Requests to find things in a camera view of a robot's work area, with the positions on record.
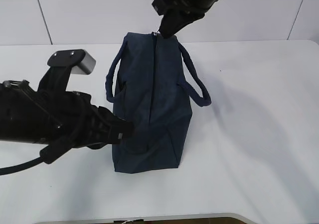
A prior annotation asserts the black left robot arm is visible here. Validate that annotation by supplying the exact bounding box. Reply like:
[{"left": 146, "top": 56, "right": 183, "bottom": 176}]
[{"left": 0, "top": 80, "right": 134, "bottom": 164}]

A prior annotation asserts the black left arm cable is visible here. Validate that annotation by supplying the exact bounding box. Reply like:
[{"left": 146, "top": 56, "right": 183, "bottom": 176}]
[{"left": 0, "top": 124, "right": 83, "bottom": 177}]

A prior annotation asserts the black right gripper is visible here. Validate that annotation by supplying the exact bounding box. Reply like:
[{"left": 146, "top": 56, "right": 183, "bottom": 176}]
[{"left": 152, "top": 0, "right": 218, "bottom": 37}]

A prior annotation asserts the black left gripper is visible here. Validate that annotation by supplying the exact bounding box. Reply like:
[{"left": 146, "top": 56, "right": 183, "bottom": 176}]
[{"left": 39, "top": 92, "right": 135, "bottom": 164}]

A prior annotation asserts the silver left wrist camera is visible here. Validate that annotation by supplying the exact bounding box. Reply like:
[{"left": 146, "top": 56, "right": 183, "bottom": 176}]
[{"left": 37, "top": 49, "right": 96, "bottom": 94}]

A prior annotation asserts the dark blue lunch bag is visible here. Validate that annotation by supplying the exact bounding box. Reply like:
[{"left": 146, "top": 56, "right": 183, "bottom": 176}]
[{"left": 105, "top": 32, "right": 211, "bottom": 174}]

